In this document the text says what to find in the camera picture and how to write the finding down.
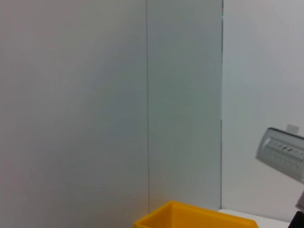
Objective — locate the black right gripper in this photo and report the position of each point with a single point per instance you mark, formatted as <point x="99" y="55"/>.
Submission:
<point x="298" y="221"/>

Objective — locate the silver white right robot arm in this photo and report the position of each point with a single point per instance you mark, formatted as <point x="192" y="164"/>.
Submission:
<point x="301" y="202"/>

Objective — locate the yellow plastic bin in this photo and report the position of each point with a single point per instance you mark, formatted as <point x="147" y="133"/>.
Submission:
<point x="190" y="216"/>

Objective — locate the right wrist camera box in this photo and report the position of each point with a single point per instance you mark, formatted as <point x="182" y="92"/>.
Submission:
<point x="282" y="152"/>

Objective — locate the grey wall sticker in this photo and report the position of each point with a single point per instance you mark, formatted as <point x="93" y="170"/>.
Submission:
<point x="292" y="127"/>

